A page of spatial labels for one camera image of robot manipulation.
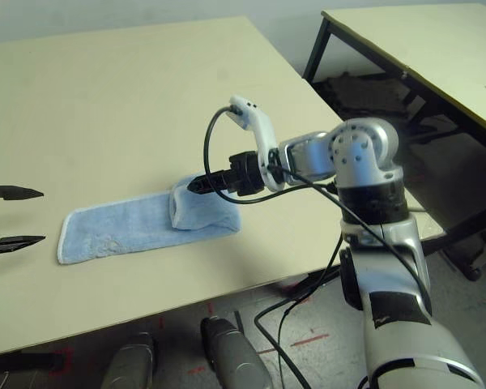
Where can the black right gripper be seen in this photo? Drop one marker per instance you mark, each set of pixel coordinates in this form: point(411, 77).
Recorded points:
point(245, 174)

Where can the light blue embroidered towel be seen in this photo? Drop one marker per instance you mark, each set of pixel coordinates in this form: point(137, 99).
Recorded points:
point(125, 227)

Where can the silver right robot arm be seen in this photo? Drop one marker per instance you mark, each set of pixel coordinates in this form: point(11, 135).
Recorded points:
point(368, 154)

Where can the black table foot bar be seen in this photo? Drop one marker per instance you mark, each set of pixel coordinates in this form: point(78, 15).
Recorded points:
point(295, 285)
point(24, 361)

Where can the grey robot right foot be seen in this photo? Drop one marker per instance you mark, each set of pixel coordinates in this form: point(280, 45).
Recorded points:
point(235, 352)

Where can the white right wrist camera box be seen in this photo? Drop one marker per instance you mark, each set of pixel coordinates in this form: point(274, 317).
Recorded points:
point(263, 129)

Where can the beige table with black frame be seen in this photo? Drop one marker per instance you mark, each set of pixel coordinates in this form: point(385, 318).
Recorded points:
point(429, 40)

